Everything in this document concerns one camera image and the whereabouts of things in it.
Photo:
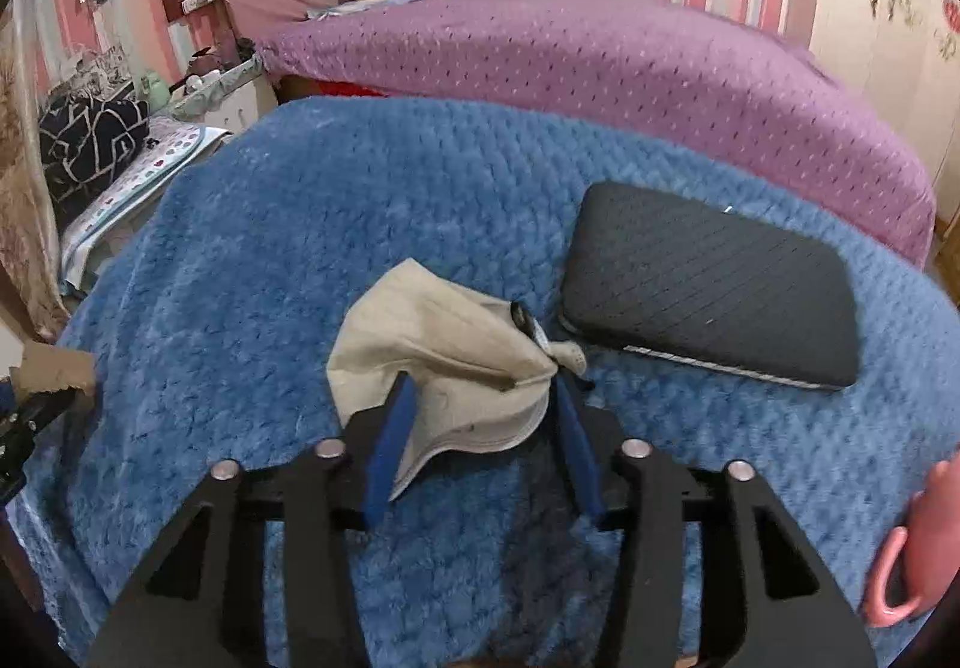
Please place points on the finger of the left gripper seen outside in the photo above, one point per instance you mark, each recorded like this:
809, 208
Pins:
20, 428

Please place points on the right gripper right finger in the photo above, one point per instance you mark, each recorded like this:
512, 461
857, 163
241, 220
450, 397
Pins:
767, 599

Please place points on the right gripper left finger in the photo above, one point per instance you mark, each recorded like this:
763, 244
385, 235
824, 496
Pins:
196, 597

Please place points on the brown cardboard piece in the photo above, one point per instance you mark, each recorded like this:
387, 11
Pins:
49, 369

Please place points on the beige cloth pouch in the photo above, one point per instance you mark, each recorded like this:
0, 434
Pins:
482, 381

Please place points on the floral beige curtain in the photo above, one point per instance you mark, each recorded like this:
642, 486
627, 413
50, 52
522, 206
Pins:
30, 245

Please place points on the pink steel mug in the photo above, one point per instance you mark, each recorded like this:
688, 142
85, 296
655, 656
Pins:
926, 547

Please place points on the black white patterned bag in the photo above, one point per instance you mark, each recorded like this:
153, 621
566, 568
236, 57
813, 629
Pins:
86, 143

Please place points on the dotted cloth covered stand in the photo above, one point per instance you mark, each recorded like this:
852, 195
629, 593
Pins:
171, 146

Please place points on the black phone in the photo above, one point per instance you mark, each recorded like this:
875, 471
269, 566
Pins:
657, 274

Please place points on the purple dotted bed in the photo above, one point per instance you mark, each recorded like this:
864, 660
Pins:
733, 93

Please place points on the white wardrobe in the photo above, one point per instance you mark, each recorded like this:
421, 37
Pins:
902, 57

